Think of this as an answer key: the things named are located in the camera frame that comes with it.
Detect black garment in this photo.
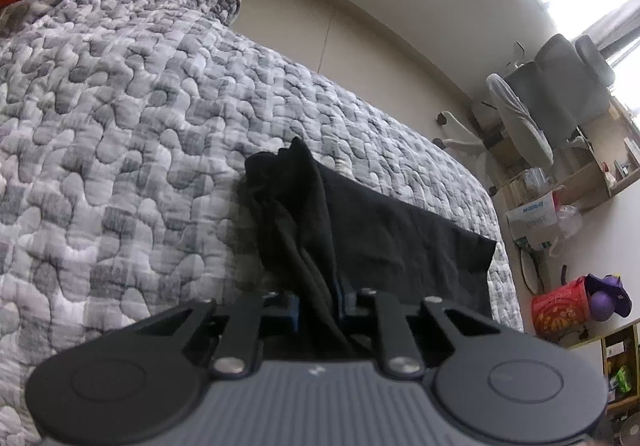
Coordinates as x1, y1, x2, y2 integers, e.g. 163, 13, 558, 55
244, 139, 497, 357

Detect red patterned bag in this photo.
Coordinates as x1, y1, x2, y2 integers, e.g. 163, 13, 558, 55
530, 276, 591, 338

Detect purple plush toy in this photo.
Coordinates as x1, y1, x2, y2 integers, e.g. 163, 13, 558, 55
585, 274, 632, 323

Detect white cardboard box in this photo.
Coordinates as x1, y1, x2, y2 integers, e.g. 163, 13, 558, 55
506, 192, 561, 252

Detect clear plastic bag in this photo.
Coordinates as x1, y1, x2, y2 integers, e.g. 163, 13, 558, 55
555, 205, 584, 239

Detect wooden desk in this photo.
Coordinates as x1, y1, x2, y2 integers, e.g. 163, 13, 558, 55
552, 99, 639, 212

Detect grey checked quilt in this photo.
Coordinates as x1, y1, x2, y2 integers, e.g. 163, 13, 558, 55
1, 0, 501, 445

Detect grey office chair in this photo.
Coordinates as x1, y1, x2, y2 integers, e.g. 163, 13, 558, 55
433, 34, 615, 195

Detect grey curtain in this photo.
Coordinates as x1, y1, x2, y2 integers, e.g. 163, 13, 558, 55
584, 0, 639, 58

